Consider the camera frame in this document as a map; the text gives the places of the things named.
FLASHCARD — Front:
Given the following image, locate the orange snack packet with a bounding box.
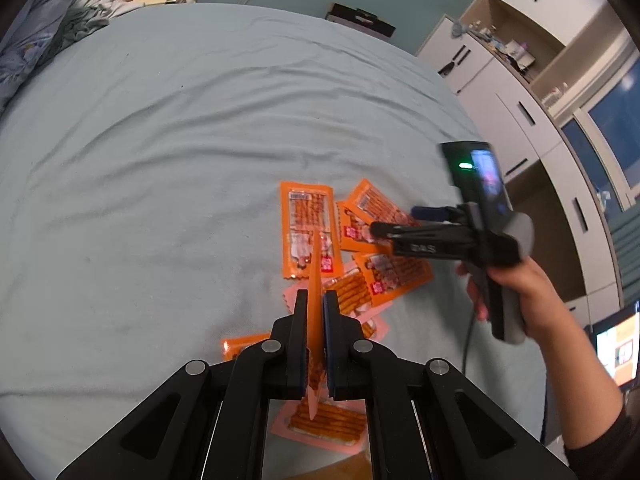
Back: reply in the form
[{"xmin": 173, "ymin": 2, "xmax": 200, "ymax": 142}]
[
  {"xmin": 307, "ymin": 229, "xmax": 324, "ymax": 420},
  {"xmin": 346, "ymin": 179, "xmax": 416, "ymax": 226},
  {"xmin": 336, "ymin": 202, "xmax": 392, "ymax": 255},
  {"xmin": 354, "ymin": 252, "xmax": 434, "ymax": 307},
  {"xmin": 280, "ymin": 181, "xmax": 343, "ymax": 280}
]

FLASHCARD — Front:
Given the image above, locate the person's right forearm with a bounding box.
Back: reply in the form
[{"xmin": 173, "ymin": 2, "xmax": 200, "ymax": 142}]
[{"xmin": 523, "ymin": 297, "xmax": 639, "ymax": 479}]

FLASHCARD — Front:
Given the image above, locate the person's right hand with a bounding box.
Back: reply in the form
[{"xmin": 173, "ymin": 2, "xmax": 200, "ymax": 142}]
[{"xmin": 487, "ymin": 258, "xmax": 574, "ymax": 344}]

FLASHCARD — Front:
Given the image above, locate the pink pretzel packet near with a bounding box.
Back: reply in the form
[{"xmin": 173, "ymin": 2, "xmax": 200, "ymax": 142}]
[{"xmin": 270, "ymin": 399, "xmax": 368, "ymax": 455}]

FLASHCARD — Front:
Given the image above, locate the pink pretzel stick packet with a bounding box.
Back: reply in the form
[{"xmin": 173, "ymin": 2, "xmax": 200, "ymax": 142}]
[{"xmin": 322, "ymin": 262, "xmax": 393, "ymax": 323}]

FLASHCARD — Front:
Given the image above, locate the small orange packet edge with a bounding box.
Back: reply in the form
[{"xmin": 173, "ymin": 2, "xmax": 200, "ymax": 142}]
[{"xmin": 221, "ymin": 333, "xmax": 270, "ymax": 362}]

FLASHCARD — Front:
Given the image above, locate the orange snack packet upright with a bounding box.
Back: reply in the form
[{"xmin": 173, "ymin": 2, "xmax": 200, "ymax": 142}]
[{"xmin": 280, "ymin": 181, "xmax": 343, "ymax": 280}]

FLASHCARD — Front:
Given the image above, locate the cardboard box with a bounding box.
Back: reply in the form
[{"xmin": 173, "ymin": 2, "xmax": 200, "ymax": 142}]
[{"xmin": 288, "ymin": 453, "xmax": 372, "ymax": 480}]

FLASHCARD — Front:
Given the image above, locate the monitor screen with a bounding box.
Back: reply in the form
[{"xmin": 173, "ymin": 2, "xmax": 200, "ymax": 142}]
[{"xmin": 589, "ymin": 301, "xmax": 640, "ymax": 392}]

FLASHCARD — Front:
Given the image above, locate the white cabinet desk unit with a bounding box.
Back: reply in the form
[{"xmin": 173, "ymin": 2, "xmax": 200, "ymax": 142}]
[{"xmin": 416, "ymin": 0, "xmax": 639, "ymax": 325}]

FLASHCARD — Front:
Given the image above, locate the black box on floor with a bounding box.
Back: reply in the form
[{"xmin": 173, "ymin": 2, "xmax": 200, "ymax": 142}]
[{"xmin": 324, "ymin": 2, "xmax": 396, "ymax": 41}]

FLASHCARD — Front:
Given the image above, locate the blue bed sheet mattress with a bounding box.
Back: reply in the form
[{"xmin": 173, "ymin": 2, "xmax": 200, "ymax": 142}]
[{"xmin": 0, "ymin": 2, "xmax": 549, "ymax": 480}]

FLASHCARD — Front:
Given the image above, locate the lavender floral duvet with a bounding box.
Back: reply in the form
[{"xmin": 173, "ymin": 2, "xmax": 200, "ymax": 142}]
[{"xmin": 1, "ymin": 0, "xmax": 139, "ymax": 107}]

